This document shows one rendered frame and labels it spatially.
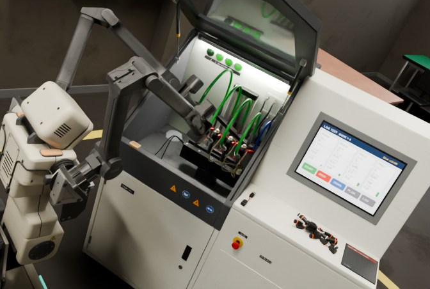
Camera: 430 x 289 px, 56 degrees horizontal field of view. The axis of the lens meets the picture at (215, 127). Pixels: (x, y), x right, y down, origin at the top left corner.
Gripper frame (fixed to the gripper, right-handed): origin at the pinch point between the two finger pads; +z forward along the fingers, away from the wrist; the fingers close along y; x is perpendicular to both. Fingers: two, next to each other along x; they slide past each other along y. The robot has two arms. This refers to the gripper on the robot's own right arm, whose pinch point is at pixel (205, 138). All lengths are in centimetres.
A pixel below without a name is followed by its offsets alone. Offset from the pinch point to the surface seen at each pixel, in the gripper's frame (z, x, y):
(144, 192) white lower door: 32, 21, -36
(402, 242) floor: 264, -93, 80
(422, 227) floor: 299, -99, 114
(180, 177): 20.9, 6.3, -18.7
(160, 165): 18.7, 17.8, -20.9
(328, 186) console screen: 36, -47, 24
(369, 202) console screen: 39, -65, 30
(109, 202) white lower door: 42, 39, -53
